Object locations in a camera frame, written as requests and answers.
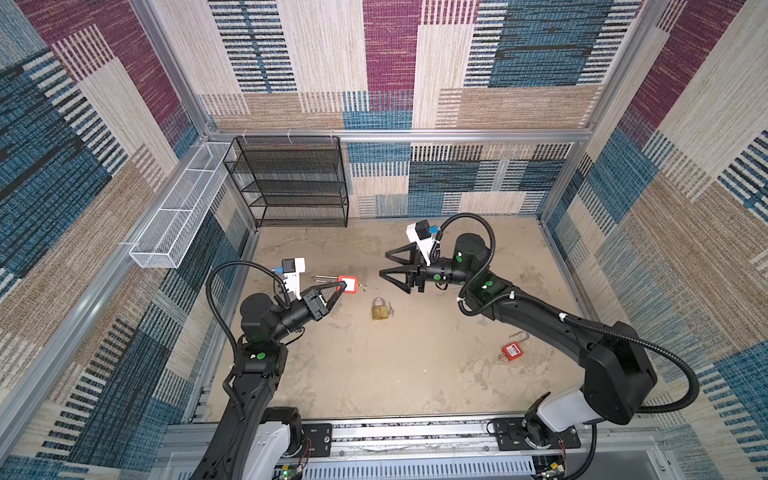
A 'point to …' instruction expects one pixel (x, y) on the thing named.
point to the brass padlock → (380, 311)
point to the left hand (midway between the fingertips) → (345, 284)
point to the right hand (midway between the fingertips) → (384, 268)
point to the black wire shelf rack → (291, 181)
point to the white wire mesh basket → (162, 243)
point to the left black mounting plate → (320, 436)
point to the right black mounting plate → (511, 436)
